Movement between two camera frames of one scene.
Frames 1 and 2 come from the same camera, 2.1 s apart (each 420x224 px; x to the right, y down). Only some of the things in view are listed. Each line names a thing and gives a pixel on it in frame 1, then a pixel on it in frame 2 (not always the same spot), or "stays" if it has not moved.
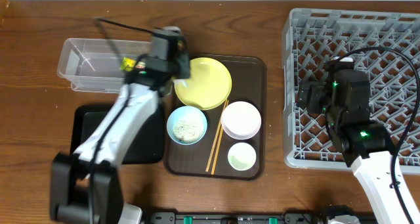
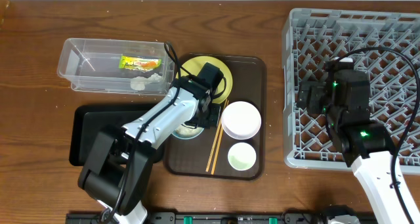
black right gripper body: [319, 102] stays
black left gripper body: [181, 65] → [207, 117]
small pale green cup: [241, 156] stays
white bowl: [241, 120] stays
